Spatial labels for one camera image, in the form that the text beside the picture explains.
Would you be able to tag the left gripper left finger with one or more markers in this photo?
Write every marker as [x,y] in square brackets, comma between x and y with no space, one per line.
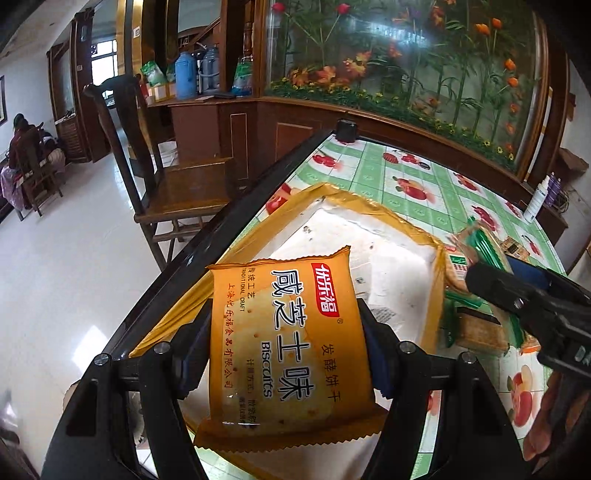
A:
[124,420]

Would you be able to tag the blue thermos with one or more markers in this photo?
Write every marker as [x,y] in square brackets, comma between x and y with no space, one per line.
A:
[186,76]

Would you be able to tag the white spray bottle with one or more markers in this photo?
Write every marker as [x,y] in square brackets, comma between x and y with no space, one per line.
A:
[537,200]

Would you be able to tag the orange salty cheese biscuit pack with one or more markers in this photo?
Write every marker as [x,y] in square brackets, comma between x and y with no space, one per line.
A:
[289,364]

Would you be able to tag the flower glass partition cabinet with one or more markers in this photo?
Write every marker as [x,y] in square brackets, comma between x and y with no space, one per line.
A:
[466,83]

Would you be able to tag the right hand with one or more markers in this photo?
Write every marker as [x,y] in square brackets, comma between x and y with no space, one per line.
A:
[538,439]

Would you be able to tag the purple bottles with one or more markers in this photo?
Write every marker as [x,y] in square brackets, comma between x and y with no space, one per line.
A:
[553,190]

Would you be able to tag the grey water bottle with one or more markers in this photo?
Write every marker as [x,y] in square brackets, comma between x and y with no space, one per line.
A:
[209,71]

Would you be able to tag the green biscuit pack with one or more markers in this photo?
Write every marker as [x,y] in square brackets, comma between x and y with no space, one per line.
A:
[470,321]

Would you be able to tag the seated person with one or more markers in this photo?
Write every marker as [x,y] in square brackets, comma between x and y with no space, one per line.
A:
[34,162]

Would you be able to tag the fruit pattern green tablecloth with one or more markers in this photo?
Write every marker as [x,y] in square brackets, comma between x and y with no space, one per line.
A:
[436,199]

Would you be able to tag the wooden chair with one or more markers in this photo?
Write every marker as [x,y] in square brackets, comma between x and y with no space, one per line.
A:
[169,203]

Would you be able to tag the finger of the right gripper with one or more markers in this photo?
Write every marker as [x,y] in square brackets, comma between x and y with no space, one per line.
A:
[520,293]

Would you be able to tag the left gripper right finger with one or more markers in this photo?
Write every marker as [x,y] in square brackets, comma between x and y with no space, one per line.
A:
[474,436]

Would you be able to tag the yellow tray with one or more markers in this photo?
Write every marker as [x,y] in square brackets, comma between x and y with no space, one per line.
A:
[396,268]

